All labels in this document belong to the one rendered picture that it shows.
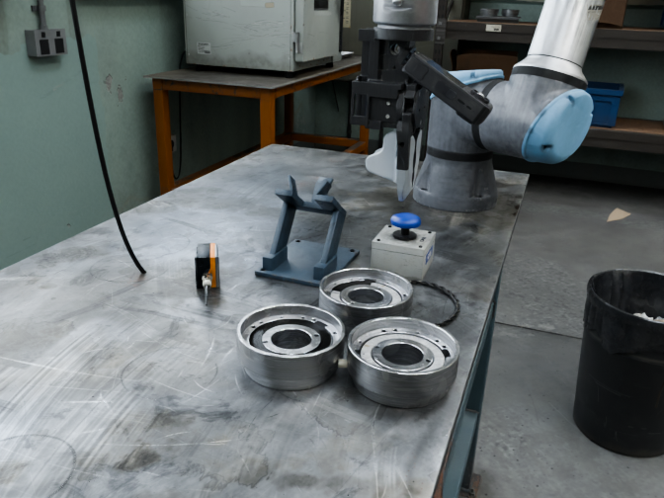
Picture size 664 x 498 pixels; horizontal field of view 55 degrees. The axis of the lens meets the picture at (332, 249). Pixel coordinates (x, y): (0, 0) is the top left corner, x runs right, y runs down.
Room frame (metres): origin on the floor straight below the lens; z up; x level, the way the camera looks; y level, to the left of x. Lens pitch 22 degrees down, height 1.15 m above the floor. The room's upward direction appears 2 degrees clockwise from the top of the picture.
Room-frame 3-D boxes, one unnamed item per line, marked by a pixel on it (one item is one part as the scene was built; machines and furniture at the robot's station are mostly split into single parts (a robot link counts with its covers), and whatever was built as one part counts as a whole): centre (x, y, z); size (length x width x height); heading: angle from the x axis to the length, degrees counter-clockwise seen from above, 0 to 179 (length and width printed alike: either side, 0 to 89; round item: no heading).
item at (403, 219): (0.79, -0.10, 0.85); 0.04 x 0.04 x 0.05
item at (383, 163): (0.78, -0.07, 0.94); 0.06 x 0.03 x 0.09; 71
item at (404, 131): (0.77, -0.09, 0.99); 0.05 x 0.02 x 0.09; 161
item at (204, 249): (0.70, 0.15, 0.82); 0.17 x 0.02 x 0.04; 10
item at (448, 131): (1.11, -0.23, 0.97); 0.13 x 0.12 x 0.14; 43
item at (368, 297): (0.64, -0.04, 0.82); 0.10 x 0.10 x 0.04
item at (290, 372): (0.54, 0.04, 0.82); 0.10 x 0.10 x 0.04
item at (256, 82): (3.41, 0.30, 0.39); 1.50 x 0.62 x 0.78; 161
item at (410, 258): (0.80, -0.10, 0.82); 0.08 x 0.07 x 0.05; 161
